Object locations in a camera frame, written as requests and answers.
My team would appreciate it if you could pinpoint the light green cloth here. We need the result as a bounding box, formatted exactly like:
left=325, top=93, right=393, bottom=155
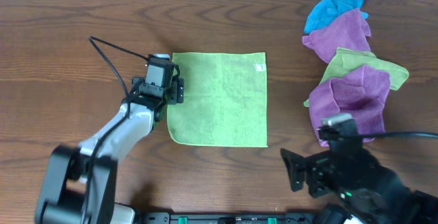
left=167, top=52, right=268, bottom=147

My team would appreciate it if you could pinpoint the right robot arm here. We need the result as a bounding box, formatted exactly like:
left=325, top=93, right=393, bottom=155
left=280, top=116, right=437, bottom=223

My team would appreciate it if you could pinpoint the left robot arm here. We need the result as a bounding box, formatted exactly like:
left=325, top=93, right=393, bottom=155
left=34, top=54, right=183, bottom=223

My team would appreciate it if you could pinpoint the olive green cloth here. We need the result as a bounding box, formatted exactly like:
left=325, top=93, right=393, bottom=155
left=303, top=47, right=409, bottom=108

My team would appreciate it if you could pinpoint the upper purple cloth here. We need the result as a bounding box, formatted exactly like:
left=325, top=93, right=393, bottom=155
left=302, top=8, right=372, bottom=63

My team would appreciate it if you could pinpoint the blue cloth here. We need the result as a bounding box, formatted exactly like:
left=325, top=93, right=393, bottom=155
left=304, top=0, right=365, bottom=34

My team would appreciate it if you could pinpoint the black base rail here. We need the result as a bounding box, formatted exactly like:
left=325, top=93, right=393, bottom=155
left=133, top=212, right=317, bottom=224

